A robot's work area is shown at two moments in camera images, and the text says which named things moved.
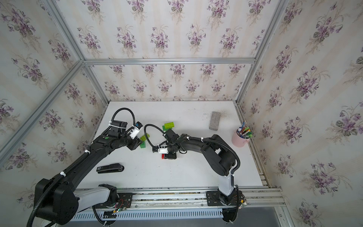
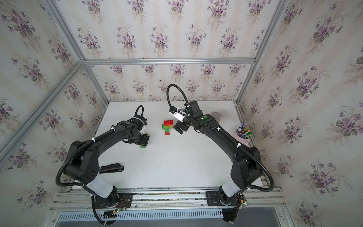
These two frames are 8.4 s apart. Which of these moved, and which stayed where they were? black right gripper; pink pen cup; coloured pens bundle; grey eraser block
Moved: black right gripper
Stayed: pink pen cup; grey eraser block; coloured pens bundle
